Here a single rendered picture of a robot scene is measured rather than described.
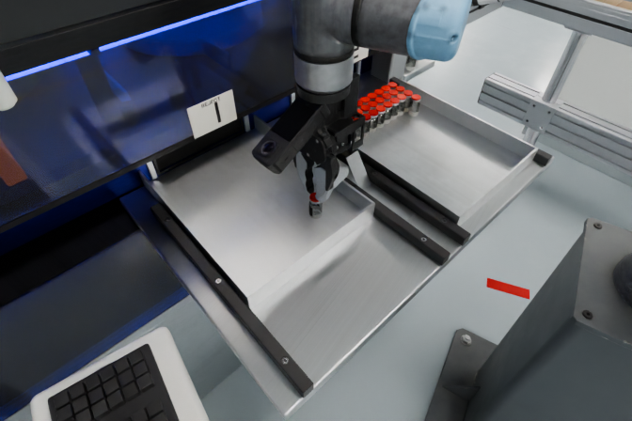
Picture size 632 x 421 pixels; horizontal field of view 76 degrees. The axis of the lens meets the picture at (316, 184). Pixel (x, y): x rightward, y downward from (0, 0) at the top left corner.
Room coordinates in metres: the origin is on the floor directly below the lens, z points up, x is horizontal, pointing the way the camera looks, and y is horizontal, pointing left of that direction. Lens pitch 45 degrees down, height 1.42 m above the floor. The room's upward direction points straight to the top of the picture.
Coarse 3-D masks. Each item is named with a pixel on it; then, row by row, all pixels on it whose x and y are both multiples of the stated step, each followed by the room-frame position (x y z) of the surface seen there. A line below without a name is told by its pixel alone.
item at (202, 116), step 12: (216, 96) 0.57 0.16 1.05; (228, 96) 0.58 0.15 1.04; (192, 108) 0.54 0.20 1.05; (204, 108) 0.55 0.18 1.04; (228, 108) 0.58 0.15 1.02; (192, 120) 0.53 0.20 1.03; (204, 120) 0.55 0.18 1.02; (216, 120) 0.56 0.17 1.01; (228, 120) 0.58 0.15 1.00; (204, 132) 0.54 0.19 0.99
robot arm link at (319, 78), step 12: (300, 60) 0.45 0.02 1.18; (348, 60) 0.45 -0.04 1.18; (300, 72) 0.45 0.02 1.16; (312, 72) 0.44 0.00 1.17; (324, 72) 0.43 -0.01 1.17; (336, 72) 0.44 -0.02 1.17; (348, 72) 0.45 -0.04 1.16; (300, 84) 0.45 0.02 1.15; (312, 84) 0.44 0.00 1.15; (324, 84) 0.43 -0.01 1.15; (336, 84) 0.44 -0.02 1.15; (348, 84) 0.45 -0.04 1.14
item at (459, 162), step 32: (384, 128) 0.70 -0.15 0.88; (416, 128) 0.70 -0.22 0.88; (448, 128) 0.70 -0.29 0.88; (480, 128) 0.68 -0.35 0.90; (384, 160) 0.60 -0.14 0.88; (416, 160) 0.60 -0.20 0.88; (448, 160) 0.60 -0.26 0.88; (480, 160) 0.60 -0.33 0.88; (512, 160) 0.60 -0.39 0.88; (416, 192) 0.49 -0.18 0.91; (448, 192) 0.51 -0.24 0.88; (480, 192) 0.51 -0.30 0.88
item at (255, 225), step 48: (240, 144) 0.65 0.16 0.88; (192, 192) 0.51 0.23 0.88; (240, 192) 0.51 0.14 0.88; (288, 192) 0.51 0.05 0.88; (336, 192) 0.51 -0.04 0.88; (192, 240) 0.40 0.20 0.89; (240, 240) 0.40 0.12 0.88; (288, 240) 0.40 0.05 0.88; (336, 240) 0.39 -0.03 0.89; (240, 288) 0.29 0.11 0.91
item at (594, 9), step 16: (512, 0) 1.45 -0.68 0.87; (528, 0) 1.41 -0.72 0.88; (544, 0) 1.38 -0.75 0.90; (560, 0) 1.34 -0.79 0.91; (576, 0) 1.31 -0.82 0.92; (592, 0) 1.28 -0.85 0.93; (608, 0) 1.29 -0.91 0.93; (624, 0) 1.24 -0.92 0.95; (544, 16) 1.36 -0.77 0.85; (560, 16) 1.33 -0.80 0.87; (576, 16) 1.29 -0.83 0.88; (592, 16) 1.26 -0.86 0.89; (608, 16) 1.23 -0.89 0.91; (624, 16) 1.20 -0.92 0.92; (592, 32) 1.24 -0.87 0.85; (608, 32) 1.21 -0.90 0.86; (624, 32) 1.18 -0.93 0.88
